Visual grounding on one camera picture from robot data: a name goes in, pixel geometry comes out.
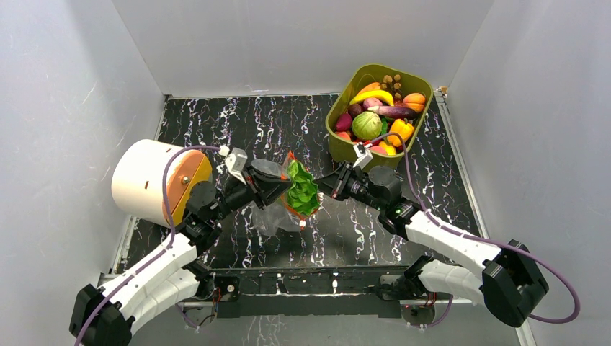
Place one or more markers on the yellow bell pepper toy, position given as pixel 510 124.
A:
pixel 400 133

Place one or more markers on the pink peach toy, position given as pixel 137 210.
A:
pixel 344 135

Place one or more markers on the green cabbage toy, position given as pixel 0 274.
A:
pixel 367 126

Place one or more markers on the pink sweet potato toy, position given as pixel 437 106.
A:
pixel 371 102

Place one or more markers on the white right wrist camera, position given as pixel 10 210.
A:
pixel 364 155

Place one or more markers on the dark red beet toy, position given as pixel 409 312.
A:
pixel 343 123

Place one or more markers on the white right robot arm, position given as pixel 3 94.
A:
pixel 508 283

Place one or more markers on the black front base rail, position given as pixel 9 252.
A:
pixel 318 291

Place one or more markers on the orange carrot toy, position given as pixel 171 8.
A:
pixel 370 87

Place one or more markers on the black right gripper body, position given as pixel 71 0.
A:
pixel 340 180

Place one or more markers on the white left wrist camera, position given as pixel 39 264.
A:
pixel 235 163

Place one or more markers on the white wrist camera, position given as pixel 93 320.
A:
pixel 235 163
pixel 364 155

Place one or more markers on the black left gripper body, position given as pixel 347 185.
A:
pixel 235 197

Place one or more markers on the clear zip top bag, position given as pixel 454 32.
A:
pixel 278 215

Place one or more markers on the white orange cylinder roll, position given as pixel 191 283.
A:
pixel 137 180

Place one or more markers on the green lettuce toy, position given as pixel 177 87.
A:
pixel 302 198

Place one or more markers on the orange pumpkin toy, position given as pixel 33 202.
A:
pixel 415 101

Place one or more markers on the brown nuts cluster toy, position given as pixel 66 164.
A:
pixel 392 85

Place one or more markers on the yellow banana toy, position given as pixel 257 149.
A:
pixel 384 96

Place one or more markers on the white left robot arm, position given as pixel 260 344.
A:
pixel 112 313

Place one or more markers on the olive green plastic bin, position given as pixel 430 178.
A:
pixel 383 152

